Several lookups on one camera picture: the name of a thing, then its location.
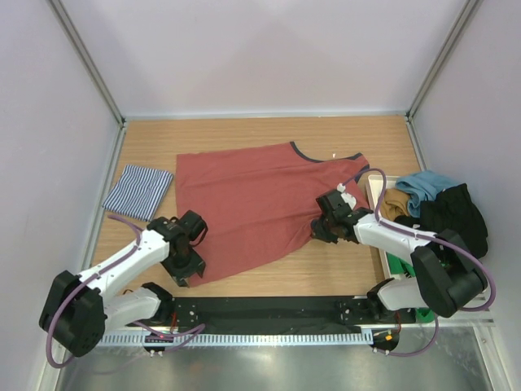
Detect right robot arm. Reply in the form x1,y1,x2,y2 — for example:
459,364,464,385
311,190,492,323

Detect white plastic tray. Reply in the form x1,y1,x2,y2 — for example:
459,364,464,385
365,174,492,313

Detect brown tank top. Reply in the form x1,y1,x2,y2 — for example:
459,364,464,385
380,188,410,221

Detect teal tank top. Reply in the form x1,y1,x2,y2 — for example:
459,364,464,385
395,170,457,217

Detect green tank top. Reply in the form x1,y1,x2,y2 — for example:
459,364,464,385
386,253,435,323

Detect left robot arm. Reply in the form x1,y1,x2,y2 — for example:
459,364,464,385
39,210,208,367

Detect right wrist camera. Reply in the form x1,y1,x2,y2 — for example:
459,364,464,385
336,183,357,210

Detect blue white striped tank top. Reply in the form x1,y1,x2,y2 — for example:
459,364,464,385
102,165,174,222

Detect black tank top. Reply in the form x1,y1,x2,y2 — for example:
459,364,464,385
394,183,488,259

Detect red tank top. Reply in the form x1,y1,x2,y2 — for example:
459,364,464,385
175,142,370,288

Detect slotted cable duct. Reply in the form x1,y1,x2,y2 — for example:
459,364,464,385
98,328,374,348

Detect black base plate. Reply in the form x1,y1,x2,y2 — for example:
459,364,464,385
142,296,416,335

